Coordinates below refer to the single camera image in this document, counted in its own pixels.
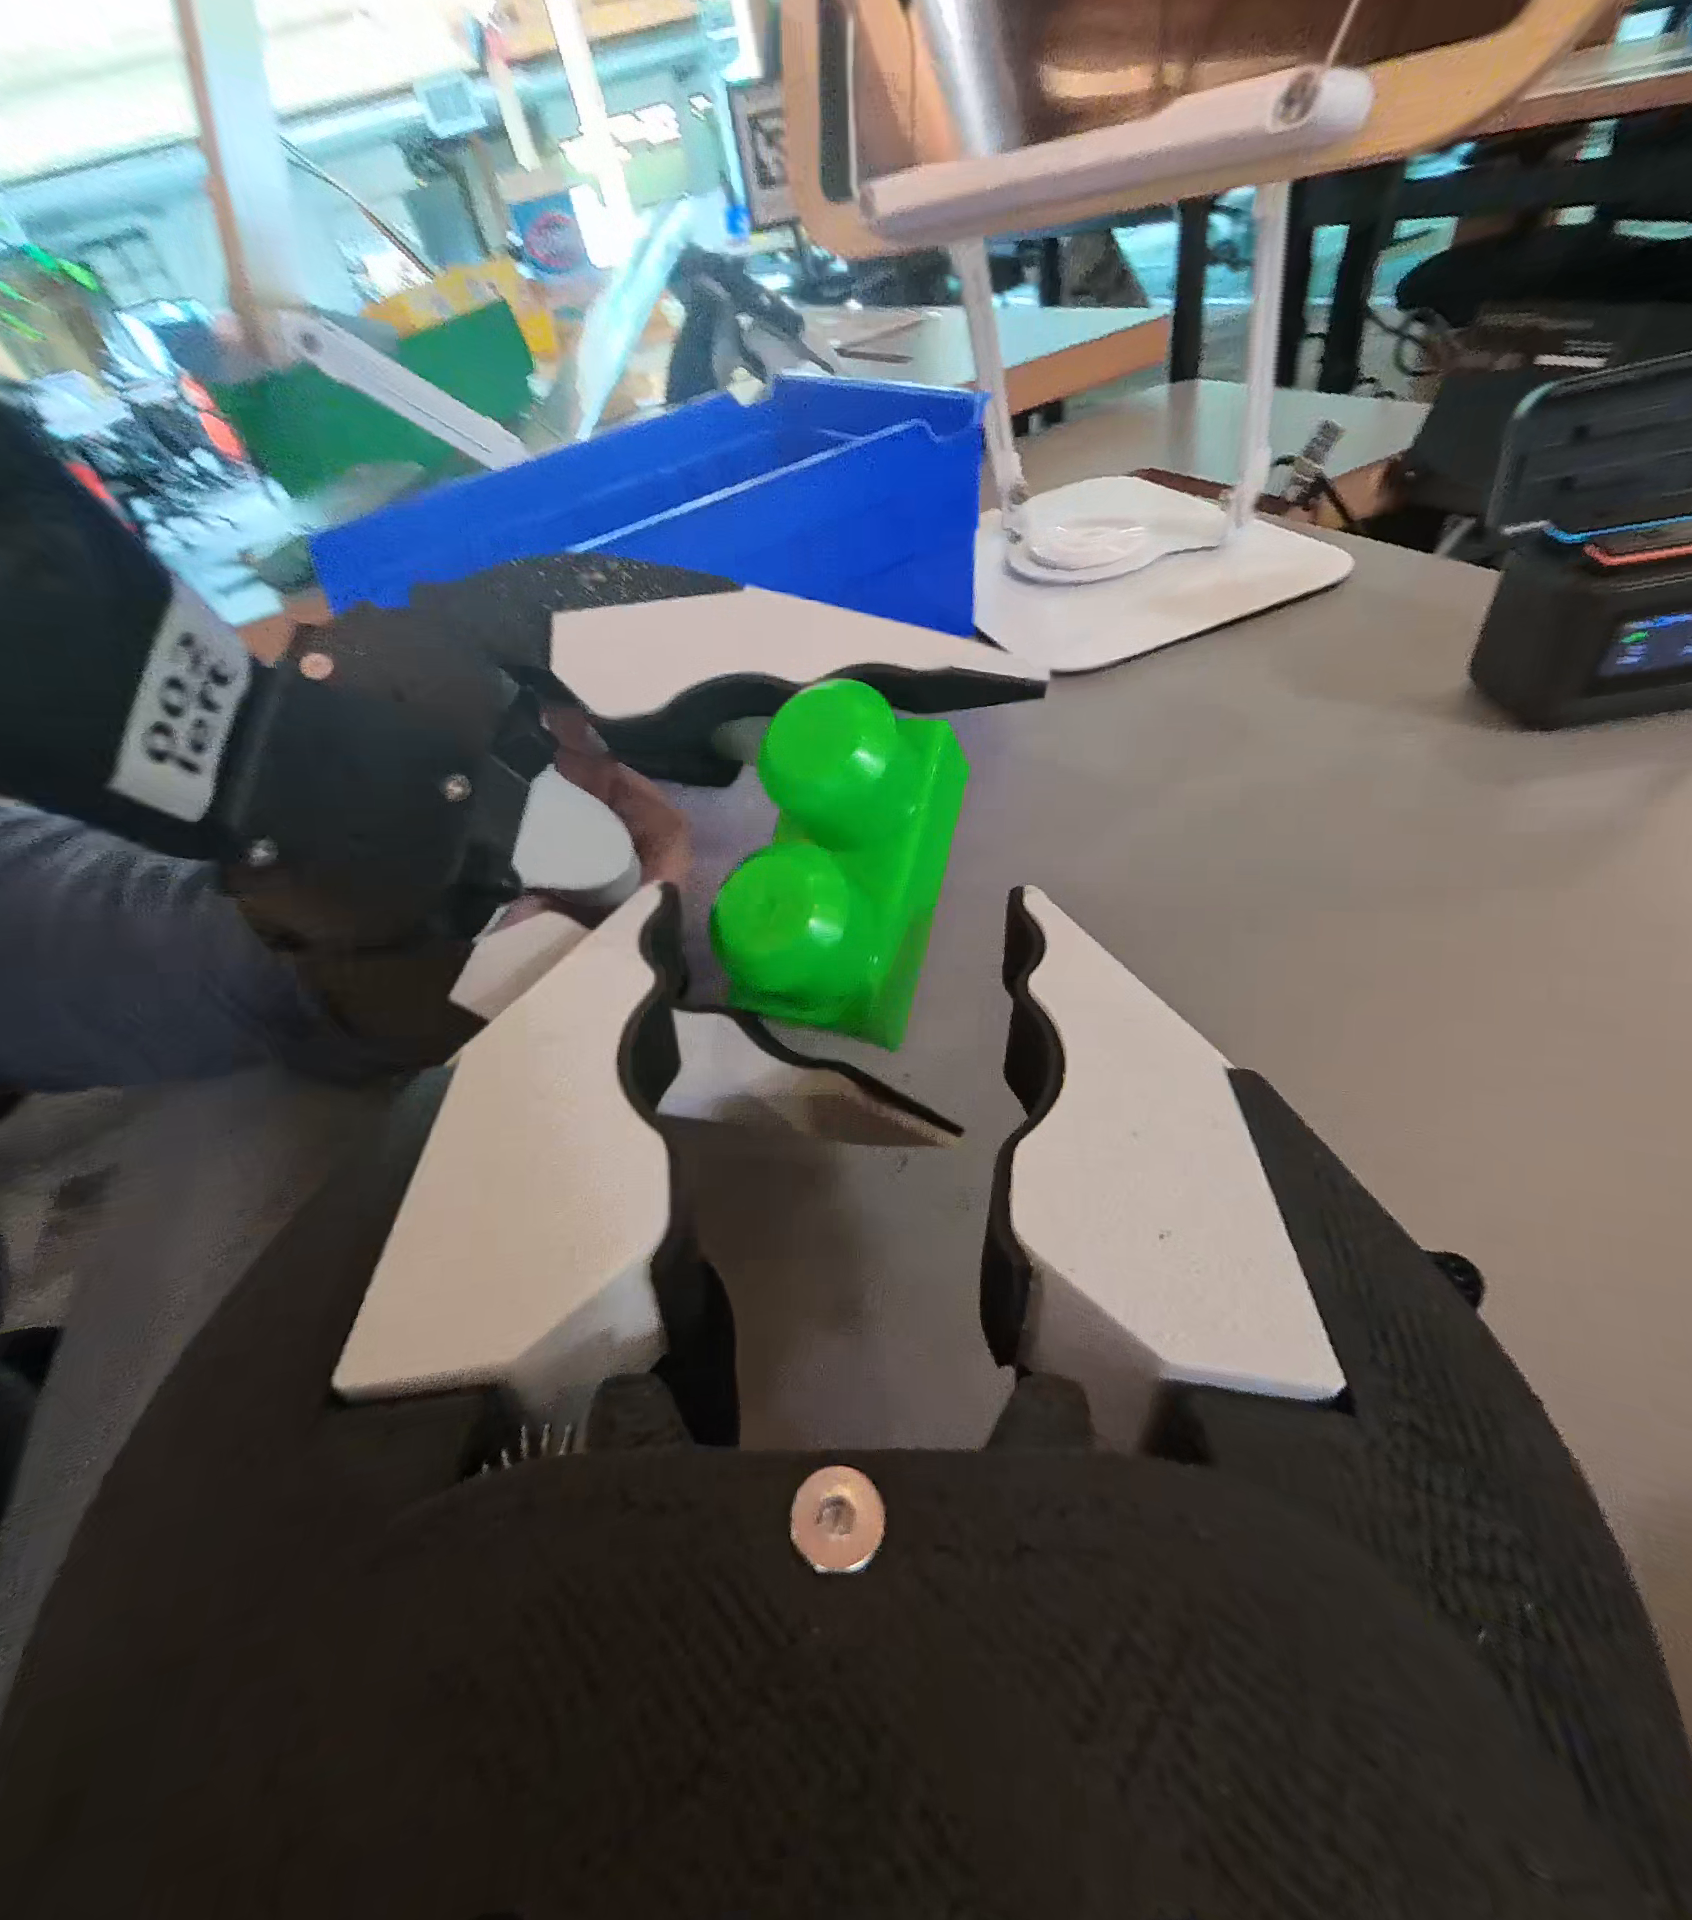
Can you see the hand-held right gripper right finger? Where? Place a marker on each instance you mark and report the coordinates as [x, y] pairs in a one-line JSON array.
[[1161, 1185]]

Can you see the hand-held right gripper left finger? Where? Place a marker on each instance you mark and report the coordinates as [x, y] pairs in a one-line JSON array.
[[516, 1185]]

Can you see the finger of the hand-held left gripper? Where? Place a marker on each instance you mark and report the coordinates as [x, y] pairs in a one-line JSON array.
[[727, 638], [719, 1072]]

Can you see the large blue bin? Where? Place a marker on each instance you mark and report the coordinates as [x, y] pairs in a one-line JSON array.
[[787, 510]]

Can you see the green toy block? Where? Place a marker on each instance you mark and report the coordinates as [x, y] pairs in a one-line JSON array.
[[847, 884]]

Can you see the person's left forearm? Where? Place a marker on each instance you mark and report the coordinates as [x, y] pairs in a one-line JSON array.
[[67, 944]]

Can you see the person's left hand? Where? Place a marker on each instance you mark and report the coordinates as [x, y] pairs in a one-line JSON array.
[[659, 826]]

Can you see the green bin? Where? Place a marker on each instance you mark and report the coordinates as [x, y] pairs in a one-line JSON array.
[[398, 405]]

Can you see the white mirror stand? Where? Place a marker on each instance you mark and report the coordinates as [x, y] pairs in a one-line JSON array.
[[1176, 585]]

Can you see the fiducial tag on stand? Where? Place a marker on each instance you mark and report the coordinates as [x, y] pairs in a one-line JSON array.
[[764, 151]]

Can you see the black charger case with display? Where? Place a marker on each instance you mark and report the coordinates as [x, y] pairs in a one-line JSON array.
[[1627, 660]]

